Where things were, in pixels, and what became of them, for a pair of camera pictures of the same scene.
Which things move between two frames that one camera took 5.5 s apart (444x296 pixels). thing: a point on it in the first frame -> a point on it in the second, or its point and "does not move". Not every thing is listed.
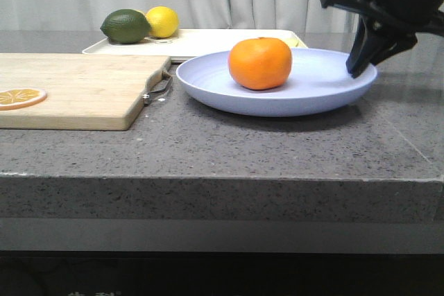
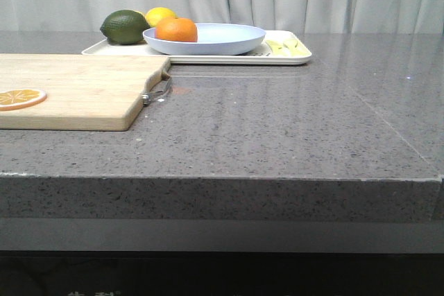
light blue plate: (318, 79) -> (213, 39)
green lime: (126, 26) does not move
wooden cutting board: (84, 91) does not move
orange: (260, 63) -> (177, 29)
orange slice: (21, 97) does not move
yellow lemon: (164, 21) does not move
